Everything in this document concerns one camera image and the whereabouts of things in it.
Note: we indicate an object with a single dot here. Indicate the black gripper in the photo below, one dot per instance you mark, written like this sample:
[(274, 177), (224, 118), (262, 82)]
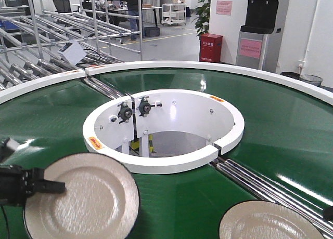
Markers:
[(17, 184)]

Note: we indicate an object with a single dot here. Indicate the cream plate black rim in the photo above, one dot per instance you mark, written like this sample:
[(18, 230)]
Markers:
[(262, 219), (101, 200)]

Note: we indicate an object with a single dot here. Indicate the steel conveyor rollers left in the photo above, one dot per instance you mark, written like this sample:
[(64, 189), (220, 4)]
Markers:
[(102, 88)]

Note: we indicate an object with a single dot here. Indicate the steel conveyor rollers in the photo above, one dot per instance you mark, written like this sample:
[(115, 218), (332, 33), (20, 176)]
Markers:
[(102, 88), (266, 189)]

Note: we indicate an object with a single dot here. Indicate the white control box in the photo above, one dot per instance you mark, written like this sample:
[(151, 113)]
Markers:
[(72, 52)]

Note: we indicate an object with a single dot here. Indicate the metal roller rack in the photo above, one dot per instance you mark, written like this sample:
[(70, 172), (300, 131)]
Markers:
[(32, 32)]

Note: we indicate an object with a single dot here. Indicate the black storage crate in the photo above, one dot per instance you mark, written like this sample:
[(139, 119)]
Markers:
[(152, 31)]

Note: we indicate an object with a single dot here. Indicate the person in dark jacket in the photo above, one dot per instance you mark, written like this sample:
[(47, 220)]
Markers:
[(132, 6)]

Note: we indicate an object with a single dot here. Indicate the white trolley cart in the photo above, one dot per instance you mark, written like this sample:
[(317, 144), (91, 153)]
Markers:
[(173, 14)]

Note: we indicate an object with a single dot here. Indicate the red fire extinguisher box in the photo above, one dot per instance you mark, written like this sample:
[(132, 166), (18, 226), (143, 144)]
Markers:
[(210, 47)]

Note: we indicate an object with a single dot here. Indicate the steel conveyor rollers right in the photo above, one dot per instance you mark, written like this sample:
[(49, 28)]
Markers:
[(266, 189)]

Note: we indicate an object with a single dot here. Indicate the green potted plant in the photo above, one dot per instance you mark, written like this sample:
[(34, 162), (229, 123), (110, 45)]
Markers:
[(203, 17)]

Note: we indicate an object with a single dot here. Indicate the black water dispenser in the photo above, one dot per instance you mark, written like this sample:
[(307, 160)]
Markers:
[(253, 35)]

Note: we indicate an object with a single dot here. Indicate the mesh waste bin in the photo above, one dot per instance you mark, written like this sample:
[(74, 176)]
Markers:
[(311, 79)]

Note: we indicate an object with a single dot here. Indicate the white outer conveyor rim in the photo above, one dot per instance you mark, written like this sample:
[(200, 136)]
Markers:
[(35, 84)]

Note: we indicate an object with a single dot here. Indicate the pink wall notice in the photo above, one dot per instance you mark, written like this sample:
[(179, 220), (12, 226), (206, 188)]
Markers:
[(224, 7)]

